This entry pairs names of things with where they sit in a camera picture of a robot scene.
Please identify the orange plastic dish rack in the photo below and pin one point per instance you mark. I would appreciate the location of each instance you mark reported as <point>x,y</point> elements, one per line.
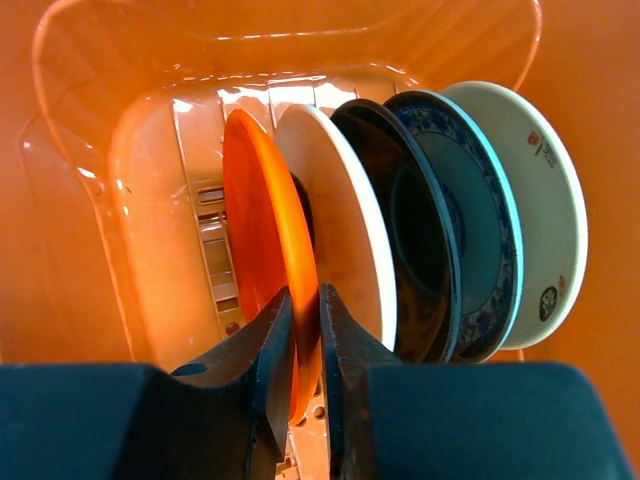
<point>116,266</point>

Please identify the dark brown plate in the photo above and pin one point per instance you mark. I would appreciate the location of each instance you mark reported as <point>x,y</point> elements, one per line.
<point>419,228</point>

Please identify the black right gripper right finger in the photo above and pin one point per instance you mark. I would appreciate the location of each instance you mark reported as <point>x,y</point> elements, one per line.
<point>349,351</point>

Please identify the orange plate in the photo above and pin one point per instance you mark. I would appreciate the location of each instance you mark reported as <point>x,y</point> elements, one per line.
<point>270,244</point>

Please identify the cream plate with black motif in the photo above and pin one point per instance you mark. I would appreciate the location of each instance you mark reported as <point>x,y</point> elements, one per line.
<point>351,245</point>

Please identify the blue patterned plate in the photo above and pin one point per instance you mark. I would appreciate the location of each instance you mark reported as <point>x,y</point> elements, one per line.
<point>483,209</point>

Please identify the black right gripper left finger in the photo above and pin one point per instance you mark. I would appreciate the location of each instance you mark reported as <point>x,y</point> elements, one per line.
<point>244,383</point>

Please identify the white plate with red marks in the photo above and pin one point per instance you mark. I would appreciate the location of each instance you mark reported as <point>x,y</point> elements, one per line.
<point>550,204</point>

